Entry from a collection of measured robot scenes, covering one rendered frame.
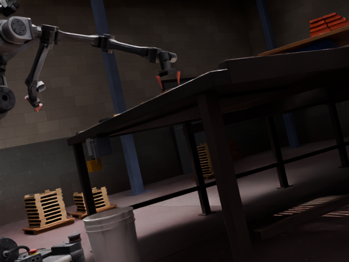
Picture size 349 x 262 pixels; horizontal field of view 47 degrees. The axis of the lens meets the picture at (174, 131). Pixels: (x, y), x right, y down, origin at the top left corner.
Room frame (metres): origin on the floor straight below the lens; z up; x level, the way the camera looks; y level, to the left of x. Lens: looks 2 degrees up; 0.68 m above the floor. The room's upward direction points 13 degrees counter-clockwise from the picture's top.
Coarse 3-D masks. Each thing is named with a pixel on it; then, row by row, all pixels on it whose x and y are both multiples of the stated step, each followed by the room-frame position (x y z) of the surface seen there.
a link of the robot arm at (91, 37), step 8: (56, 32) 2.30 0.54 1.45; (64, 32) 2.31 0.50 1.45; (40, 40) 2.24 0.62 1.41; (56, 40) 2.29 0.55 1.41; (64, 40) 2.32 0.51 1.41; (72, 40) 2.36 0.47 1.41; (80, 40) 2.41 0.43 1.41; (88, 40) 2.45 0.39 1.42; (96, 40) 2.50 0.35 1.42; (104, 40) 2.48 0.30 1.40; (104, 48) 2.50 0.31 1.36
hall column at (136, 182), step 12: (96, 0) 6.88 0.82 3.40; (96, 12) 6.89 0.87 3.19; (96, 24) 6.96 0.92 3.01; (108, 60) 6.87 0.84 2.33; (108, 72) 6.92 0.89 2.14; (120, 84) 6.95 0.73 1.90; (120, 96) 6.92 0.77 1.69; (120, 108) 6.89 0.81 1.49; (132, 144) 6.94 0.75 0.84; (132, 156) 6.91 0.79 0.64; (132, 168) 6.88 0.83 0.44; (132, 180) 6.90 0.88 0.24; (132, 192) 6.97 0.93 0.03; (144, 192) 6.85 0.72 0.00
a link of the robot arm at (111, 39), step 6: (108, 36) 2.47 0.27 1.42; (114, 36) 2.49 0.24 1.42; (108, 42) 2.47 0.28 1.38; (114, 42) 2.44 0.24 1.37; (108, 48) 2.47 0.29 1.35; (114, 48) 2.45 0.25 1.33; (120, 48) 2.42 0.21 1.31; (126, 48) 2.39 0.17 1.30; (132, 48) 2.36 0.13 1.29; (138, 48) 2.34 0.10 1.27; (144, 48) 2.32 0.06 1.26; (150, 48) 2.29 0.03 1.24; (138, 54) 2.35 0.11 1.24; (144, 54) 2.32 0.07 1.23; (150, 54) 2.30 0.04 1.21
